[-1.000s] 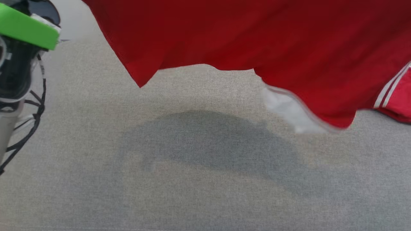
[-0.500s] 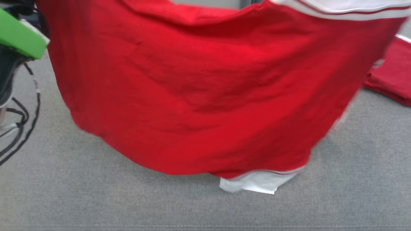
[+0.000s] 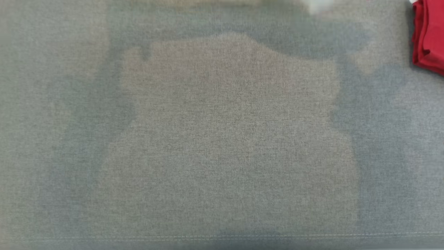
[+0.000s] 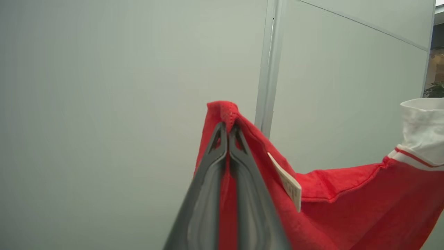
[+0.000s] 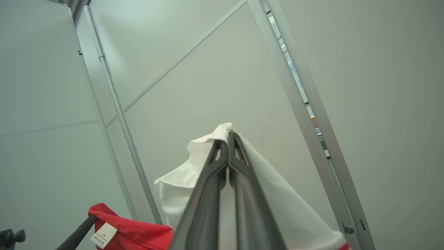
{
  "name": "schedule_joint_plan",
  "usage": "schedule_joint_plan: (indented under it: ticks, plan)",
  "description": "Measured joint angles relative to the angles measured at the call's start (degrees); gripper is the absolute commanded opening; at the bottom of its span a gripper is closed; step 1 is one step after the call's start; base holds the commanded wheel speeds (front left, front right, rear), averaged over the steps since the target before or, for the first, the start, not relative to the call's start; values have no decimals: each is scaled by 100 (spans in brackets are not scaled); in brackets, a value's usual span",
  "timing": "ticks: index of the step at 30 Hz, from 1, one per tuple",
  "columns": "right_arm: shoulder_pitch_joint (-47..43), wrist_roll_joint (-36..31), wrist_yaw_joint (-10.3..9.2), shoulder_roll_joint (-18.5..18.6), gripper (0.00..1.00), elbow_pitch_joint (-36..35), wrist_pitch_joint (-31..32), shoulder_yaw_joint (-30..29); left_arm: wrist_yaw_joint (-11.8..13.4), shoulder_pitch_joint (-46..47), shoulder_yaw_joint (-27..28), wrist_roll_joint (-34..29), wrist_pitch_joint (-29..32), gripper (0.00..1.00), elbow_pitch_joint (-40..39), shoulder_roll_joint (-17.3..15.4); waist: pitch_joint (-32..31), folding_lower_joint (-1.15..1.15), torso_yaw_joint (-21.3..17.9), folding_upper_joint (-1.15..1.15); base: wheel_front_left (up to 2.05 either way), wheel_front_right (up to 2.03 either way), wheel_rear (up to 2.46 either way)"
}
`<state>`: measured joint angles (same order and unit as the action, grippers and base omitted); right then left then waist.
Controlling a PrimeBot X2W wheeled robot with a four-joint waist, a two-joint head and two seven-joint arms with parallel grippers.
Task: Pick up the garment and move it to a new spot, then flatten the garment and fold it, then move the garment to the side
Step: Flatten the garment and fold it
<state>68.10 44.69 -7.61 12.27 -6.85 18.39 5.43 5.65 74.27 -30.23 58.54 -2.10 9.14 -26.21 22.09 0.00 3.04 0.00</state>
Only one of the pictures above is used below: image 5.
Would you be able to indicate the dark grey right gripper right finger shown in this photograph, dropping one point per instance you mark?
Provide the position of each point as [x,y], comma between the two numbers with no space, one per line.
[253,222]

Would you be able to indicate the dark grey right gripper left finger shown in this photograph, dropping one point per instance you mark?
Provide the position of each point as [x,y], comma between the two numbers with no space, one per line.
[201,215]

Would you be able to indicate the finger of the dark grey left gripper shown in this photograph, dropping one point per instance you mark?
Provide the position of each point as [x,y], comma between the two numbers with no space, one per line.
[76,236]

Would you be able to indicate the red jersey white sleeves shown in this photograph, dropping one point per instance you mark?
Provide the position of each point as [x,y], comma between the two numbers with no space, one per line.
[180,194]

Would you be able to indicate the aluminium partition post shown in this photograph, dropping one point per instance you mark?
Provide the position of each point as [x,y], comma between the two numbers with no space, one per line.
[302,114]
[112,104]

